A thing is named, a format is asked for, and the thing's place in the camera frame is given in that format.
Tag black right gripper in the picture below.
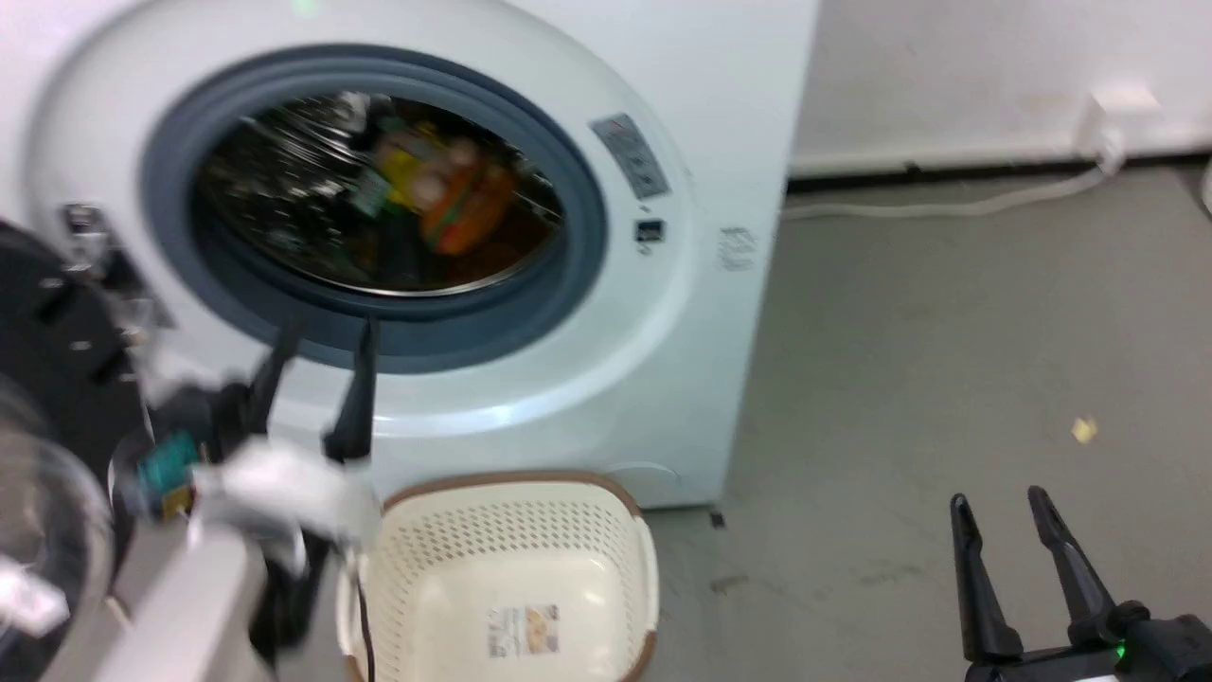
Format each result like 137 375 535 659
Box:
950 486 1212 682

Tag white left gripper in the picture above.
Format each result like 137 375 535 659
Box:
110 317 382 577

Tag colourful laundry in drum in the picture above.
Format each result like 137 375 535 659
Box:
418 142 519 258

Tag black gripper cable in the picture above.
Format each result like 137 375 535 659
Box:
352 554 378 682

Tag white front-load washing machine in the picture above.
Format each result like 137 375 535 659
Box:
0 0 821 512

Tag white wall power adapter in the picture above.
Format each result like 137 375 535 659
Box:
1079 87 1164 160

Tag cream perforated laundry basket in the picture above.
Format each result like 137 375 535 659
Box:
338 471 660 682

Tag black round washing machine door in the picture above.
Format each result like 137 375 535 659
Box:
0 203 179 682

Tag yellow green plush toy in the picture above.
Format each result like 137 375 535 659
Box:
354 131 446 217

